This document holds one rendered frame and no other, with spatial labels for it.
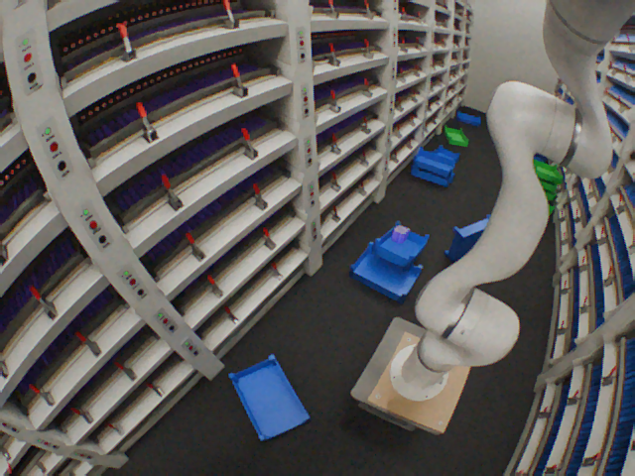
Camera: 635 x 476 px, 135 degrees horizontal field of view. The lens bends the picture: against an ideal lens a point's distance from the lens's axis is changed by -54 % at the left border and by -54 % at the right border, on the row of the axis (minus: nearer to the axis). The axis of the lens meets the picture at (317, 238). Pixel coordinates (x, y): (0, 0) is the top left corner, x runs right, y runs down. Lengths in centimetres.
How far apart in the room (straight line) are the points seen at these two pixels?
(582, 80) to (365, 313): 120
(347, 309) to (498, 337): 89
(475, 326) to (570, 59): 46
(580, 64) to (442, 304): 46
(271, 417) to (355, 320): 56
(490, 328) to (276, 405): 86
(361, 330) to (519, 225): 95
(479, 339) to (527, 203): 26
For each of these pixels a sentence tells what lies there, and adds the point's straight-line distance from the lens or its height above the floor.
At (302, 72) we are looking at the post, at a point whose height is 95.
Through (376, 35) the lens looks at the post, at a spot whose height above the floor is 104.
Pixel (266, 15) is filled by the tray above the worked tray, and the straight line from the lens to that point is 89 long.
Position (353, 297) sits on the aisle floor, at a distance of 135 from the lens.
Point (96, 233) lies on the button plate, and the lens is 65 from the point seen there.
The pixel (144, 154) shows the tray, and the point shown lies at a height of 92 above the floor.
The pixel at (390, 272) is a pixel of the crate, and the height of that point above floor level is 0.
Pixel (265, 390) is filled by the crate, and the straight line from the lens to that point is 119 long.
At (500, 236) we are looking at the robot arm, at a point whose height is 86.
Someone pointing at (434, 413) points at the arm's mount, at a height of 29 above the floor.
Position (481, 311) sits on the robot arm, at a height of 71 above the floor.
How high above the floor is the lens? 113
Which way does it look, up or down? 45 degrees down
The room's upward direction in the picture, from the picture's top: 4 degrees counter-clockwise
